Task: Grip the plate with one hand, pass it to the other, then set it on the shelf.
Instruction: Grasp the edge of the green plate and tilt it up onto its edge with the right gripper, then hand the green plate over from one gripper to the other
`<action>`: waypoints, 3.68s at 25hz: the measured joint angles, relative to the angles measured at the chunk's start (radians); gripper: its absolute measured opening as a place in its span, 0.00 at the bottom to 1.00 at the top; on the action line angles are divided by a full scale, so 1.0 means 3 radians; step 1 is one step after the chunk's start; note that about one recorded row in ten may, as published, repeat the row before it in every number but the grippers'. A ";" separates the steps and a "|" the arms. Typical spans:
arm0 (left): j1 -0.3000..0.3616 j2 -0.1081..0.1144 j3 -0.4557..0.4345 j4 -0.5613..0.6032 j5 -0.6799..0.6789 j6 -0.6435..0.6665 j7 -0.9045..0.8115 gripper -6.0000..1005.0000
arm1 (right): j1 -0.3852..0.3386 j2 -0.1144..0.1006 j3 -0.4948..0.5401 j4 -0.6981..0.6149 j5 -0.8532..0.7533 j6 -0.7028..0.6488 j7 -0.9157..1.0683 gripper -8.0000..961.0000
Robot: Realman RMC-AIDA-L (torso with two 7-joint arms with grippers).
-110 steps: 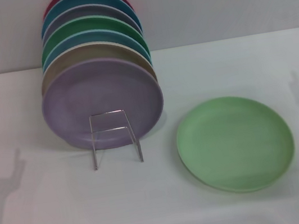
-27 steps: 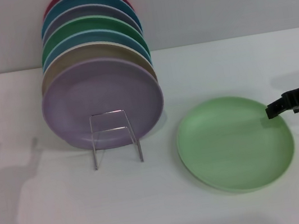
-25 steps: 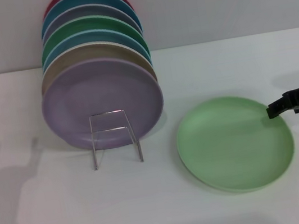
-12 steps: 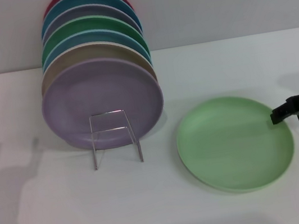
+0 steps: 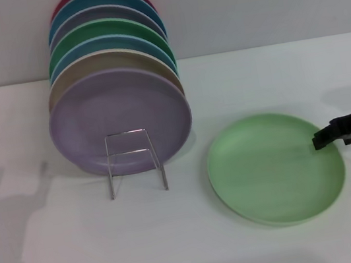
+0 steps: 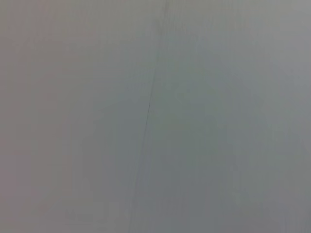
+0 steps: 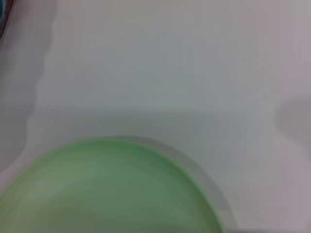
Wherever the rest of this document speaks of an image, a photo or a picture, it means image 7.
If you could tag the light green plate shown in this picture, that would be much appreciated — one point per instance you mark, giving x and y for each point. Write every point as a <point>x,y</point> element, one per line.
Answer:
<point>109,189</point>

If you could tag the red plate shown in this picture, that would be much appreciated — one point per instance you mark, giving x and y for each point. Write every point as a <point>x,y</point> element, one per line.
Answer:
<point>6,17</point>

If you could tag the teal plate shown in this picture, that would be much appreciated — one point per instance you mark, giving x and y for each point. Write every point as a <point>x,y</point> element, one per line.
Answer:
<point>2,9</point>

